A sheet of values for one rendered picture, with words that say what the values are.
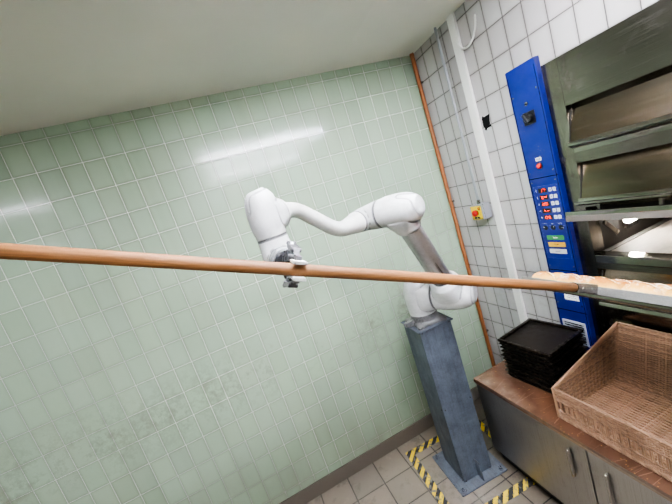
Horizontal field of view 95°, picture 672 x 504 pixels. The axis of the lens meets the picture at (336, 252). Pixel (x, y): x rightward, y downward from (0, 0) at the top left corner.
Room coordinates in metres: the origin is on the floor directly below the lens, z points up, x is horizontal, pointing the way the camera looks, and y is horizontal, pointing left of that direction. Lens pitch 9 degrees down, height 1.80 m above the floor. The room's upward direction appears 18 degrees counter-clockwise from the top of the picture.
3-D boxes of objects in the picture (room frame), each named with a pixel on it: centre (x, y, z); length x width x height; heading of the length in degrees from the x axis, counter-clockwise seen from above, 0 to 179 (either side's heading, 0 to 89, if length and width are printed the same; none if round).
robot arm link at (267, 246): (1.05, 0.19, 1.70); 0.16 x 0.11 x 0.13; 15
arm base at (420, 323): (1.69, -0.35, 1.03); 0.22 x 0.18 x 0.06; 103
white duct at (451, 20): (1.88, -1.03, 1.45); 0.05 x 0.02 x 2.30; 16
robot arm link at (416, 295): (1.69, -0.38, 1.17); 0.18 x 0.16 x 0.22; 48
